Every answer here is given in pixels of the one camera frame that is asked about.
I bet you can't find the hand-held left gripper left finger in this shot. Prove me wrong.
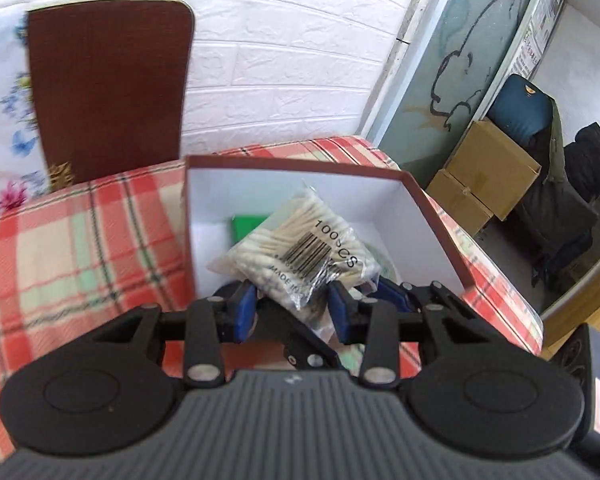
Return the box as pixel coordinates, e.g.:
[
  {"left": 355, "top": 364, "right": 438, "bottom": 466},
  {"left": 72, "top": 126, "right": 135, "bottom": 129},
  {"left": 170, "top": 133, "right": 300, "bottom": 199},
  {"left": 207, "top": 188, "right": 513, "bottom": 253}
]
[{"left": 100, "top": 282, "right": 258, "bottom": 388}]

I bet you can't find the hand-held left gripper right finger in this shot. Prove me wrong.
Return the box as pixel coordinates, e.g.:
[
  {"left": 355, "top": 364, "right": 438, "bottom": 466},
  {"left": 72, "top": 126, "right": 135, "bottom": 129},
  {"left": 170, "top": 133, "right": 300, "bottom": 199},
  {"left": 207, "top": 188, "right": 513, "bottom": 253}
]
[{"left": 328, "top": 282, "right": 481, "bottom": 387}]

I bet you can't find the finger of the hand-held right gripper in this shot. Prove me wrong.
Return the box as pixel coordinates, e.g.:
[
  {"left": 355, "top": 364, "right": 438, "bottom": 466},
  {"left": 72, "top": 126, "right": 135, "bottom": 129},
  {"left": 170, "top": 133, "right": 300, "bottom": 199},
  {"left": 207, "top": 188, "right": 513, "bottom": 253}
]
[
  {"left": 375, "top": 277, "right": 462, "bottom": 312},
  {"left": 257, "top": 305, "right": 343, "bottom": 371}
]

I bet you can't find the small green box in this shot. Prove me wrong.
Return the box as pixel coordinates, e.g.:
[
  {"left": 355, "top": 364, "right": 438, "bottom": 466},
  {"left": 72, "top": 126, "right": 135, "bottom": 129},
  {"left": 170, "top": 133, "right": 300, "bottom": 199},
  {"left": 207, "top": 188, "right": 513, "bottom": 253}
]
[{"left": 230, "top": 214, "right": 272, "bottom": 247}]

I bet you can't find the cotton swab bag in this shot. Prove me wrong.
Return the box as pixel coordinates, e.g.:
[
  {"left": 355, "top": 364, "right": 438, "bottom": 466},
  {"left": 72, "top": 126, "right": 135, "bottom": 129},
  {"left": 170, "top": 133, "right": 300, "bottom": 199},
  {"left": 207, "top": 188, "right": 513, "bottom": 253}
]
[{"left": 206, "top": 182, "right": 381, "bottom": 343}]

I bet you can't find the brown storage box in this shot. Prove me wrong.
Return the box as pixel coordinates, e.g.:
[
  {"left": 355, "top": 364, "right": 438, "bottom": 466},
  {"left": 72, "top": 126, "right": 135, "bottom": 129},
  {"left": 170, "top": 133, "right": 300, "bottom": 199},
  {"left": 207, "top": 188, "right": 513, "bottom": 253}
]
[{"left": 182, "top": 155, "right": 479, "bottom": 313}]

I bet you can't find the wooden cabinet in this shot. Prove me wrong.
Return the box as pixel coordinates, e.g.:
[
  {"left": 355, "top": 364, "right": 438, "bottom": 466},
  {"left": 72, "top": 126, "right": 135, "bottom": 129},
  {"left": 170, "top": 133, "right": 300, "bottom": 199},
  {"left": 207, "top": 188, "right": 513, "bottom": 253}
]
[{"left": 539, "top": 259, "right": 600, "bottom": 362}]

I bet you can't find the small cardboard box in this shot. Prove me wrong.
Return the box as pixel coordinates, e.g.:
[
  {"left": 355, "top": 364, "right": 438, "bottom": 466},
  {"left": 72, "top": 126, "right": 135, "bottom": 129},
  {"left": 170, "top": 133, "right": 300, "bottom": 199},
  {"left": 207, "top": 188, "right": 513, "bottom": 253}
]
[{"left": 424, "top": 169, "right": 496, "bottom": 237}]

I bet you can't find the large cardboard box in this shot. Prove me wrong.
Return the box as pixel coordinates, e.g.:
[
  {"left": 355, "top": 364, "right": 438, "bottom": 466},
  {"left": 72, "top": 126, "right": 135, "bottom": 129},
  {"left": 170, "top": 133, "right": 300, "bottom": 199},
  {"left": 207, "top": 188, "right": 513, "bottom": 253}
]
[{"left": 449, "top": 119, "right": 544, "bottom": 222}]

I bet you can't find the blue office chair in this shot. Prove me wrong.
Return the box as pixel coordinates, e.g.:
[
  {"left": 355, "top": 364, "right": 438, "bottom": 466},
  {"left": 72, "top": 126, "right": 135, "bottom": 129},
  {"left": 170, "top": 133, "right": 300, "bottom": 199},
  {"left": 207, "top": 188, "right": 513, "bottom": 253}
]
[{"left": 511, "top": 102, "right": 600, "bottom": 286}]

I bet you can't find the red plaid blanket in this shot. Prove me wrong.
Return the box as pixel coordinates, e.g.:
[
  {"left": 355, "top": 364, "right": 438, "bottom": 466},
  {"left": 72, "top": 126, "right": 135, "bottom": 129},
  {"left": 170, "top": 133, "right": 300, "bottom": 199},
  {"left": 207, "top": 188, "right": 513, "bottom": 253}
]
[{"left": 0, "top": 135, "right": 547, "bottom": 467}]

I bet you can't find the blue bag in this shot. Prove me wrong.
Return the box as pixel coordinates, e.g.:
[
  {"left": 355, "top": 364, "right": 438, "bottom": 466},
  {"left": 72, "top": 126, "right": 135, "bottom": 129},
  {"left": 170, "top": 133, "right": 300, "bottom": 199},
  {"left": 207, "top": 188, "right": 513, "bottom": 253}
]
[{"left": 489, "top": 73, "right": 557, "bottom": 147}]

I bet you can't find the black jacket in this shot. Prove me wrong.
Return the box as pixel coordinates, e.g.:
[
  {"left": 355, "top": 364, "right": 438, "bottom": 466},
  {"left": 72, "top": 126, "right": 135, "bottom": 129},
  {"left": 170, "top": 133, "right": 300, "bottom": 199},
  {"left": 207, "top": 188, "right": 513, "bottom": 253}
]
[{"left": 563, "top": 123, "right": 600, "bottom": 207}]

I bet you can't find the frosted glass door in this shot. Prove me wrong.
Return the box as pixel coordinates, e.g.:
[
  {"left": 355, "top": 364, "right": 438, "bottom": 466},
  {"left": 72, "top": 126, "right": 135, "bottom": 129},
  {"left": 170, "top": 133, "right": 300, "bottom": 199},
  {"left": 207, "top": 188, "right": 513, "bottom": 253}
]
[{"left": 359, "top": 0, "right": 548, "bottom": 163}]

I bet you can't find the brown box lid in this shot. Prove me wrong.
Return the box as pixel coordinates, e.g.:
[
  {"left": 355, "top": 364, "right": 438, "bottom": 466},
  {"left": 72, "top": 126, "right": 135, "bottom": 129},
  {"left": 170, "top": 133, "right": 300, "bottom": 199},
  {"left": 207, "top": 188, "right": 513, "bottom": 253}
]
[{"left": 26, "top": 0, "right": 197, "bottom": 195}]

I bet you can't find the white floral cloth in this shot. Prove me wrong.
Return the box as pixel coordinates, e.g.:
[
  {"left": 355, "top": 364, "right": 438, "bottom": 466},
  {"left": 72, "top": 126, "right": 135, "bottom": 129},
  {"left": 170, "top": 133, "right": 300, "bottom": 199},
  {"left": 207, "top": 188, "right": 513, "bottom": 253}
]
[{"left": 0, "top": 7, "right": 52, "bottom": 223}]

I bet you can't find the wall notice sheet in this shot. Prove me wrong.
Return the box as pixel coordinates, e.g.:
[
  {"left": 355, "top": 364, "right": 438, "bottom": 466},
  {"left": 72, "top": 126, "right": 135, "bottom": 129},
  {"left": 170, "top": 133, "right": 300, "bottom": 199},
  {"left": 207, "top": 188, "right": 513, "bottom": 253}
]
[{"left": 514, "top": 0, "right": 567, "bottom": 80}]

